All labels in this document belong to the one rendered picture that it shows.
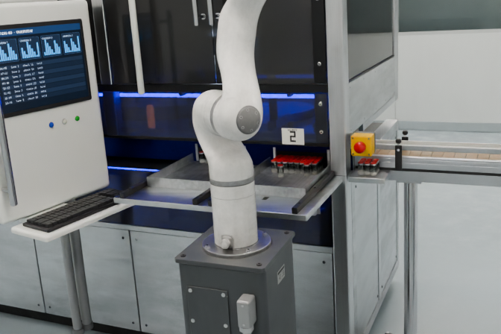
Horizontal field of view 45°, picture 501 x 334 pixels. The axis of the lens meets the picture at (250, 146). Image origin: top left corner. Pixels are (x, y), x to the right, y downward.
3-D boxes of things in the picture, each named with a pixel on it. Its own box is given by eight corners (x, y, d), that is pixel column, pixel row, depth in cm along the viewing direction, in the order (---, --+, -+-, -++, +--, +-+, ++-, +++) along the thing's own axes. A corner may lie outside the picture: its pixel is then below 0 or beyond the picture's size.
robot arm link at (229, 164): (224, 189, 155) (216, 98, 149) (191, 174, 170) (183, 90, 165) (262, 180, 161) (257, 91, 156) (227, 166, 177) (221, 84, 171)
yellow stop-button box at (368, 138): (355, 150, 218) (355, 131, 217) (376, 151, 215) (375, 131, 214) (350, 156, 212) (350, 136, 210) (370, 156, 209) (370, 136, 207)
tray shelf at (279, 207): (183, 165, 251) (182, 160, 251) (348, 175, 223) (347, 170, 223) (113, 203, 209) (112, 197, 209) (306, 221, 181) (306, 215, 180)
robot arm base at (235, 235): (256, 262, 156) (251, 193, 151) (190, 254, 163) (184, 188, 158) (280, 234, 173) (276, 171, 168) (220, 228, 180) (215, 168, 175)
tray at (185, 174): (192, 161, 249) (191, 153, 248) (250, 164, 239) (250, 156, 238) (147, 186, 219) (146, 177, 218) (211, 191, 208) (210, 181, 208)
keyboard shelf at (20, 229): (95, 193, 249) (94, 186, 248) (144, 202, 233) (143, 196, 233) (-4, 230, 213) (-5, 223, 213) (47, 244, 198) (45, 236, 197)
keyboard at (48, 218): (109, 192, 240) (109, 186, 239) (135, 197, 232) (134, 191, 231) (22, 226, 208) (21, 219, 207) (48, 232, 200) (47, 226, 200)
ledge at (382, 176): (357, 171, 228) (357, 165, 227) (392, 173, 223) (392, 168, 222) (348, 182, 215) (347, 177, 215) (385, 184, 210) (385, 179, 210)
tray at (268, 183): (270, 165, 235) (269, 156, 234) (335, 169, 225) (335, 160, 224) (232, 192, 205) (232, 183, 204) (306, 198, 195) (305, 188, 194)
